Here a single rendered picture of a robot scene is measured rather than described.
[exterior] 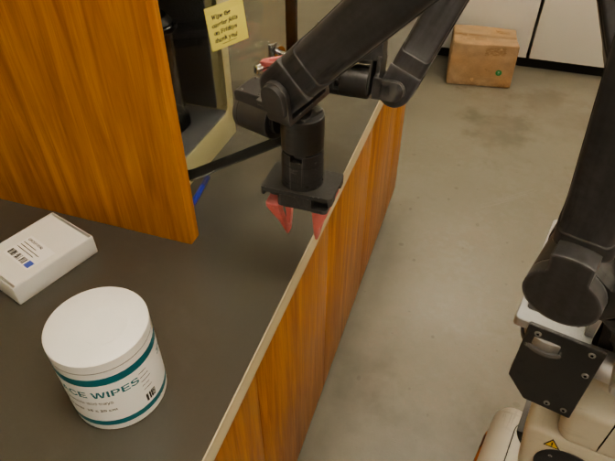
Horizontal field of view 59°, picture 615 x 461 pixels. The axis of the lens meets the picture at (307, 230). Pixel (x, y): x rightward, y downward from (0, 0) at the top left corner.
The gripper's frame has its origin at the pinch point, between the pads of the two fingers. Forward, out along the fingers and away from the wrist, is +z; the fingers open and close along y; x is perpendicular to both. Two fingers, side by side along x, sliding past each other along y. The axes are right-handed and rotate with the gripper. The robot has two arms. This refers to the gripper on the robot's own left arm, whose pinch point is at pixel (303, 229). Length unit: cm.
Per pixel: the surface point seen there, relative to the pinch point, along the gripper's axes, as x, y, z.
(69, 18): -6.2, 37.8, -24.7
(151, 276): 3.5, 27.1, 15.7
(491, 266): -122, -42, 109
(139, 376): 26.7, 13.1, 6.8
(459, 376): -63, -36, 110
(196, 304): 6.7, 16.7, 15.7
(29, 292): 14.2, 43.6, 14.4
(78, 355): 29.5, 18.4, 0.9
